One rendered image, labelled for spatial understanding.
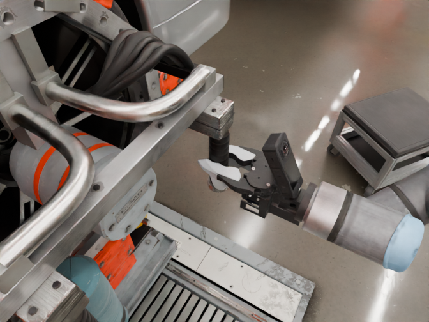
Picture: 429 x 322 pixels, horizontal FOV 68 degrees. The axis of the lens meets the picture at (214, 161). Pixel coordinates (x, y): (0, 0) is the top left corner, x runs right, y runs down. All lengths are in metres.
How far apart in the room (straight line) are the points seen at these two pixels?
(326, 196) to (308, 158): 1.25
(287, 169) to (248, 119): 1.45
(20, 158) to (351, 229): 0.52
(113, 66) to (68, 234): 0.25
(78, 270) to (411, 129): 1.40
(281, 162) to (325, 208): 0.10
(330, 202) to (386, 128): 1.06
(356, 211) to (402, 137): 1.04
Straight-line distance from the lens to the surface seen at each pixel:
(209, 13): 1.09
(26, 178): 0.57
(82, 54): 0.69
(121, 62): 0.49
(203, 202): 1.53
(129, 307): 1.20
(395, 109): 1.69
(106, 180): 0.38
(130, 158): 0.40
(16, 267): 0.34
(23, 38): 0.48
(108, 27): 0.58
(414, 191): 0.67
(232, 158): 0.60
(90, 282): 0.60
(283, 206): 0.59
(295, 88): 2.27
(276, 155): 0.49
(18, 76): 0.50
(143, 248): 1.19
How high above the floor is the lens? 1.26
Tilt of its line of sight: 48 degrees down
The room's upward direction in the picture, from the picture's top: straight up
